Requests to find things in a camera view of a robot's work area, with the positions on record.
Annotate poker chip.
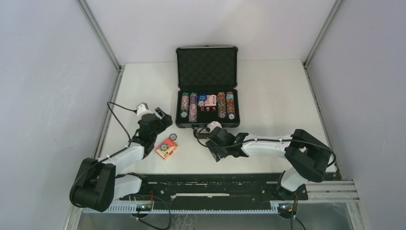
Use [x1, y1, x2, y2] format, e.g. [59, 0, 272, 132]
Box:
[160, 144, 169, 151]
[169, 133, 177, 141]

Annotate red playing card box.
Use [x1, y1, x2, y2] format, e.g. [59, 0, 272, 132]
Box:
[155, 138, 178, 160]

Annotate black poker case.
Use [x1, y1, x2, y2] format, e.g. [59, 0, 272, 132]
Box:
[175, 46, 240, 128]

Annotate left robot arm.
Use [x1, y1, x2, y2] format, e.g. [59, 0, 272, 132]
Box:
[69, 103, 173, 212]

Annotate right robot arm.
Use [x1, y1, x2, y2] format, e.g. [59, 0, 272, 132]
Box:
[195, 127, 337, 199]

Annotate red dice in case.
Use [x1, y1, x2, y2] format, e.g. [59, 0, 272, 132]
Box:
[200, 107, 217, 112]

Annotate far left chip row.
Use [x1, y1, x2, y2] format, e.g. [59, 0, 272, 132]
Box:
[180, 92, 190, 118]

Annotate far right chip row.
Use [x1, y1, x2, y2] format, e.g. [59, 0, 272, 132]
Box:
[226, 92, 236, 120]

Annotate red card deck in case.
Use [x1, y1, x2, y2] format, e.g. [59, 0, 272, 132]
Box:
[204, 95, 218, 107]

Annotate inner right chip row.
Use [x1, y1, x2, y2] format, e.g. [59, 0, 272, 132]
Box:
[217, 92, 226, 118]

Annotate purple chip row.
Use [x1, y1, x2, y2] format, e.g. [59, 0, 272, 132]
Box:
[189, 92, 198, 123]

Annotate blue small blind button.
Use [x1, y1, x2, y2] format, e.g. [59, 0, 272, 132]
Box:
[197, 94, 207, 107]

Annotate left circuit board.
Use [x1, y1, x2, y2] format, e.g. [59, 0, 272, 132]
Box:
[136, 205, 152, 212]

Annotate circuit board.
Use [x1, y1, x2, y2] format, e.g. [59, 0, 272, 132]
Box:
[277, 204, 296, 212]
[136, 205, 152, 212]

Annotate right circuit board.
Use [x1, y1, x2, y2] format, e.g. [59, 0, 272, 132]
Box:
[277, 204, 296, 212]

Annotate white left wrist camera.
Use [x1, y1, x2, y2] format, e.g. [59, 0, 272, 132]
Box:
[135, 102, 153, 119]

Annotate black mounting base plate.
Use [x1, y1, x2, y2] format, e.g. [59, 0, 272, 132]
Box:
[123, 173, 290, 210]

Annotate white slotted cable duct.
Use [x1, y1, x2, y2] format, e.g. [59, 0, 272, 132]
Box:
[109, 203, 280, 214]

